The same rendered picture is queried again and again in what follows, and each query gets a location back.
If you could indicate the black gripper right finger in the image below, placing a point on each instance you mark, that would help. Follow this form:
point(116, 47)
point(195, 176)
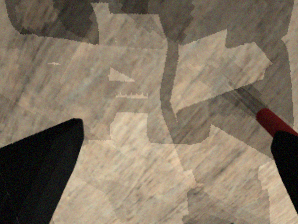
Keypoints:
point(285, 152)

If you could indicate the red peg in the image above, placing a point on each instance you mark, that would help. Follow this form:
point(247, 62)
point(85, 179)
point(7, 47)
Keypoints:
point(271, 122)

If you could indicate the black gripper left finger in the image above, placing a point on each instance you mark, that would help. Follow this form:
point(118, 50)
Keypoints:
point(34, 172)

